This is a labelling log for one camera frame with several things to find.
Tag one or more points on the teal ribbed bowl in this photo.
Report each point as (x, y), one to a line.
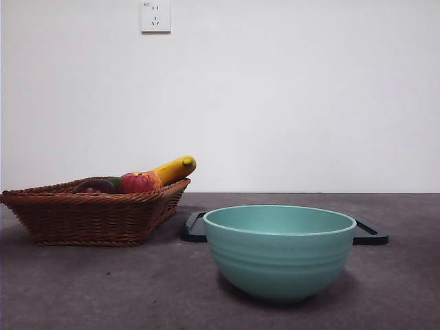
(278, 264)

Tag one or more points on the dark red plum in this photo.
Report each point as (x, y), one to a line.
(94, 186)

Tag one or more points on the yellow banana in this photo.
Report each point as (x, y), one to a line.
(175, 170)

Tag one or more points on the dark green rectangular tray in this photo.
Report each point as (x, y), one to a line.
(194, 230)

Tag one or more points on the red and yellow apple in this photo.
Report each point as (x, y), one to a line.
(137, 183)

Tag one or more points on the green avocado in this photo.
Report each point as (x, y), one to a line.
(114, 181)

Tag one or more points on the brown wicker basket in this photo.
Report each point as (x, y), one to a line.
(89, 220)

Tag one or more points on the white wall socket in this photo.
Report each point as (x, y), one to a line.
(156, 17)

